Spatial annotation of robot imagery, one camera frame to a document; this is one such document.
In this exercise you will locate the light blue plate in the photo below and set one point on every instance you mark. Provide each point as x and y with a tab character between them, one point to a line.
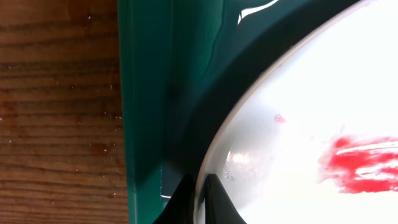
314	139

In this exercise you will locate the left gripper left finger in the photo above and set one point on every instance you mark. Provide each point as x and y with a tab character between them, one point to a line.
179	209

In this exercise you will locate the teal plastic tray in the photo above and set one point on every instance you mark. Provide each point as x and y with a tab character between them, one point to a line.
184	65

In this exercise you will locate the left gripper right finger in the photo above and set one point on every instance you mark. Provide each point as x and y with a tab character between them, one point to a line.
219	209

